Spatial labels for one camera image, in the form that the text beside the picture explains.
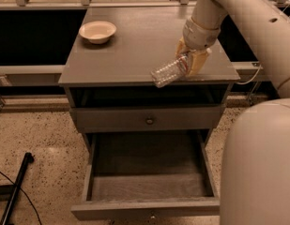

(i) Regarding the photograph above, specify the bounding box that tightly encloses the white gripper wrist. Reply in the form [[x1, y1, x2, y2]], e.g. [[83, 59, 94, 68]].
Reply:
[[176, 17, 221, 76]]

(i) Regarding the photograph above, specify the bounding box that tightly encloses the clear plastic water bottle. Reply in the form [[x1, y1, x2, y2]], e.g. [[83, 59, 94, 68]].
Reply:
[[151, 53, 189, 88]]

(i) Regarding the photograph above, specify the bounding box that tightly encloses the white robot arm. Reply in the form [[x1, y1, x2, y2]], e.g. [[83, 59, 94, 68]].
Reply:
[[183, 0, 290, 225]]

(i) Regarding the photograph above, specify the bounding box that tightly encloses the closed grey upper drawer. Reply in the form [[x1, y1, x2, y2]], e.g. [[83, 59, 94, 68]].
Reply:
[[70, 106, 224, 133]]

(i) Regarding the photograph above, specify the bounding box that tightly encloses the round metal drawer knob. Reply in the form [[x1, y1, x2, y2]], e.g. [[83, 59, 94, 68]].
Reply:
[[145, 117, 154, 125]]

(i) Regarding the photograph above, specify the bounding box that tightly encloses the open grey middle drawer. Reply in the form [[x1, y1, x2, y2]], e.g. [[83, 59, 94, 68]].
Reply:
[[71, 130, 220, 220]]

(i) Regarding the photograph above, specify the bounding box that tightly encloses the grey wooden cabinet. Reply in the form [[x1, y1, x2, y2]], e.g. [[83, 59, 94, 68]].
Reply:
[[59, 7, 239, 145]]

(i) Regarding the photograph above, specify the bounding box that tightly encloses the white ceramic bowl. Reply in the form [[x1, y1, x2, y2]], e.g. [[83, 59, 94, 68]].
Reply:
[[79, 21, 116, 45]]

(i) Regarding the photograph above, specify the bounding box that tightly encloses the black stand leg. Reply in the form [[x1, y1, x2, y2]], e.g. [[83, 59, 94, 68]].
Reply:
[[0, 153, 34, 225]]

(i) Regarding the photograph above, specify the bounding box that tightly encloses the metal railing frame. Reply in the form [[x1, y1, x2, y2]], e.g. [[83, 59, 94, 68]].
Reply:
[[0, 0, 290, 111]]

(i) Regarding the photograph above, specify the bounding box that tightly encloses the thin black floor cable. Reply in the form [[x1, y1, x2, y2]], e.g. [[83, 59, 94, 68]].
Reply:
[[0, 166, 44, 225]]

